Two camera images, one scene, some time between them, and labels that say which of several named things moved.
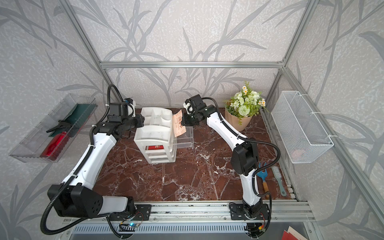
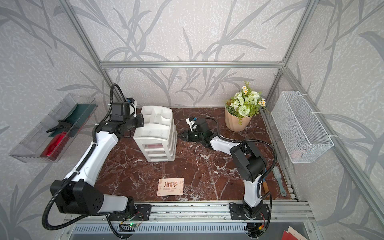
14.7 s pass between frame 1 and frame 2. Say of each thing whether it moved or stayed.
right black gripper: moved
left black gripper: stayed
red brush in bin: stayed
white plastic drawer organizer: stayed
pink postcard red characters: moved
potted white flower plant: stayed
